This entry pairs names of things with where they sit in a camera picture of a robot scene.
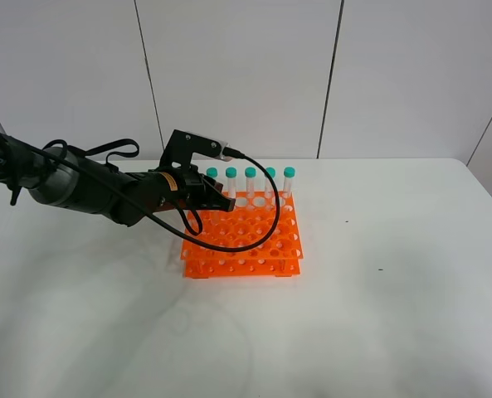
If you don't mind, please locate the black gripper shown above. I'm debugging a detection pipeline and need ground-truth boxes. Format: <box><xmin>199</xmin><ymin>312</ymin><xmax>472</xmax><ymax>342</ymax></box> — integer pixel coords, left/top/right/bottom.
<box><xmin>120</xmin><ymin>166</ymin><xmax>236</xmax><ymax>214</ymax></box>

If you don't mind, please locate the clear test tube teal cap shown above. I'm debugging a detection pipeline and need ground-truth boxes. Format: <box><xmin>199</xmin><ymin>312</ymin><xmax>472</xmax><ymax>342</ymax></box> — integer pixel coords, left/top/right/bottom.
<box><xmin>206</xmin><ymin>167</ymin><xmax>222</xmax><ymax>192</ymax></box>

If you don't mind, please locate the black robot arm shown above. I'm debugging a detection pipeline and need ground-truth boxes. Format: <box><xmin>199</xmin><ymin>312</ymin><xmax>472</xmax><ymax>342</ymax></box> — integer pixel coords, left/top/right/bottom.
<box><xmin>0</xmin><ymin>130</ymin><xmax>235</xmax><ymax>226</ymax></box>

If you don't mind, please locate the racked test tube teal cap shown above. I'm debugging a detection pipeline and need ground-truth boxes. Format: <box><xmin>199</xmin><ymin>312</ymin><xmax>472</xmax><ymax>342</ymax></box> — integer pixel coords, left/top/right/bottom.
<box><xmin>245</xmin><ymin>167</ymin><xmax>256</xmax><ymax>199</ymax></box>
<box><xmin>264</xmin><ymin>167</ymin><xmax>275</xmax><ymax>199</ymax></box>
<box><xmin>225</xmin><ymin>167</ymin><xmax>237</xmax><ymax>199</ymax></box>
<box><xmin>283</xmin><ymin>167</ymin><xmax>295</xmax><ymax>199</ymax></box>

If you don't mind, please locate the orange test tube rack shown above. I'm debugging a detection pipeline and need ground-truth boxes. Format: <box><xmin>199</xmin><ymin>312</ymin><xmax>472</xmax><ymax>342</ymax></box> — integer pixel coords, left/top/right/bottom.
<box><xmin>180</xmin><ymin>191</ymin><xmax>304</xmax><ymax>279</ymax></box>

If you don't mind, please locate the black camera cable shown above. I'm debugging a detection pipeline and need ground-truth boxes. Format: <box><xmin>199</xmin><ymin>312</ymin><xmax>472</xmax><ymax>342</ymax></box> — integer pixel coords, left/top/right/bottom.
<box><xmin>0</xmin><ymin>119</ymin><xmax>281</xmax><ymax>253</ymax></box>

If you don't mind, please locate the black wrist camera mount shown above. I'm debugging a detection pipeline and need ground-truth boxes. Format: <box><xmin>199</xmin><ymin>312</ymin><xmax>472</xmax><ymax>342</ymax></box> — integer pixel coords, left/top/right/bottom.
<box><xmin>159</xmin><ymin>129</ymin><xmax>231</xmax><ymax>169</ymax></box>

